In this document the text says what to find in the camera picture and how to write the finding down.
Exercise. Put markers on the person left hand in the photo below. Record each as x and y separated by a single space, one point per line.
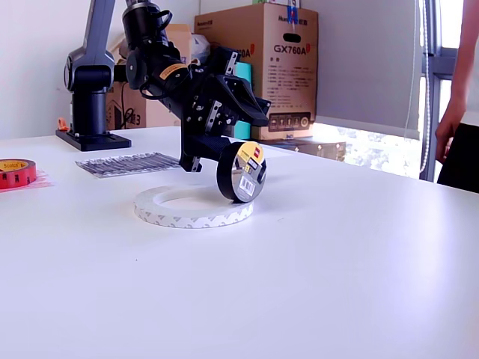
445 134

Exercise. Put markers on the blue tape strip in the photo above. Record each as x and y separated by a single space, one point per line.
293 15

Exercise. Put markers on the white plastic bag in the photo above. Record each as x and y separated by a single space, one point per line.
200 45

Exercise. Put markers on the large GX760A cardboard box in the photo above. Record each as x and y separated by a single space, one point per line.
292 75

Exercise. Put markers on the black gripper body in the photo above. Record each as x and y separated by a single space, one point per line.
202 108

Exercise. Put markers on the black scribbled paper sheet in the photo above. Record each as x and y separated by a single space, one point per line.
112 166

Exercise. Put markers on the large white tape roll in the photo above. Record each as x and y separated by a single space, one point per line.
187 220

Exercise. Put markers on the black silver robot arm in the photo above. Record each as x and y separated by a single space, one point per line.
88 75

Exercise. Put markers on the orange clamp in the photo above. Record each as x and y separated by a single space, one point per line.
62 125

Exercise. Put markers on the Huntkey cardboard box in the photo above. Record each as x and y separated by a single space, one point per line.
138 112

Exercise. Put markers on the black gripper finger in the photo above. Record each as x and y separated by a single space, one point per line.
249 104
202 149

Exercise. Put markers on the person left forearm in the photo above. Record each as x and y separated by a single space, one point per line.
462 75

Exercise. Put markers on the black electrical tape roll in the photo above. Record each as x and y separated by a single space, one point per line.
224 175

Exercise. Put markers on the grey roller blind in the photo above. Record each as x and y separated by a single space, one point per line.
366 56

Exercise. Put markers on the person in black shorts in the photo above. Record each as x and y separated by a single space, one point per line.
464 161

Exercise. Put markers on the blank white paper sheet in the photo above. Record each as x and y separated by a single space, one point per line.
277 153

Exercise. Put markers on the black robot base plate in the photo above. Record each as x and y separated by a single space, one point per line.
105 143

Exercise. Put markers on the cardboard box shipping label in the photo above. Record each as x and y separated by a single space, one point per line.
183 41

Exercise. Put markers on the red scribbled paper sheet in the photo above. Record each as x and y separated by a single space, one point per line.
44 182

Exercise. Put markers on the teal and dark box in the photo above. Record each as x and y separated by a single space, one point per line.
244 73

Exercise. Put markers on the red double-sided tape roll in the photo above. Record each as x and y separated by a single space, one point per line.
18 177

